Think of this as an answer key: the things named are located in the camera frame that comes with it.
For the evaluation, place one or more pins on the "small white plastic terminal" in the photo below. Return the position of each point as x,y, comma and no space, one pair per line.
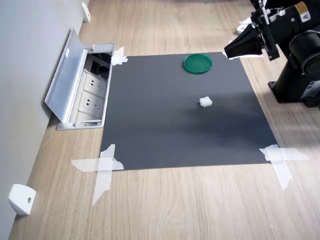
205,102

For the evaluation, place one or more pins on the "round green lid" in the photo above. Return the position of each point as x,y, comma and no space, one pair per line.
197,63

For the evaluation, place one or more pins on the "white tape cross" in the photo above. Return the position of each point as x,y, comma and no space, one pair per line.
118,58
233,58
280,156
105,163

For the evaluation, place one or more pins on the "dark grey mat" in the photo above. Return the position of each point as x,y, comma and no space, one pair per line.
162,112

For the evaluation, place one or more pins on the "white power socket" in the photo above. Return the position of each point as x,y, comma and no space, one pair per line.
94,83
90,103

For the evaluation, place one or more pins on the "grey partition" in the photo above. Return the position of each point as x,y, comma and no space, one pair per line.
25,75

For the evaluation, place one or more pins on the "small white camera box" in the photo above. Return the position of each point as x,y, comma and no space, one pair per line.
244,25

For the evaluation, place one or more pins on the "small white bracket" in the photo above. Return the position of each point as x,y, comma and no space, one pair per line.
21,200
85,12

